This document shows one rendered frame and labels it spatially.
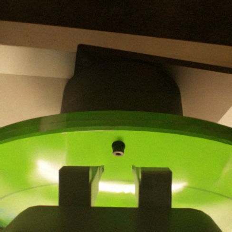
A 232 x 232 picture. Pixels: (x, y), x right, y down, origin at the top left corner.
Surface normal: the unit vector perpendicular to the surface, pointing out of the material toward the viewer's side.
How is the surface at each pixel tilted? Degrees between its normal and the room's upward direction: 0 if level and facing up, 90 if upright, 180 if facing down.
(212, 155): 24
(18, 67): 0
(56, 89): 0
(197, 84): 0
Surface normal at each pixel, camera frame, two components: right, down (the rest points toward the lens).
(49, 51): -0.02, 0.83
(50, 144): -0.15, 0.53
